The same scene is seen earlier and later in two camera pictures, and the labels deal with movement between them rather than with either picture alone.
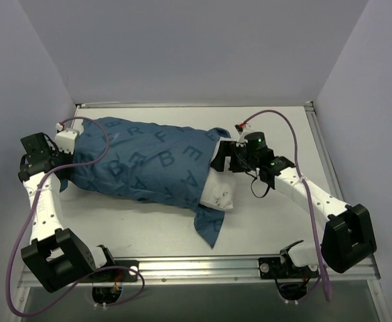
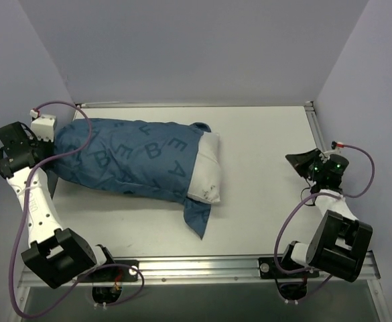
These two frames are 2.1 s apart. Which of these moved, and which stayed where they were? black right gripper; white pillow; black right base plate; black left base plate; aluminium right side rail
Moved: black right gripper; white pillow
Stayed: black left base plate; aluminium right side rail; black right base plate
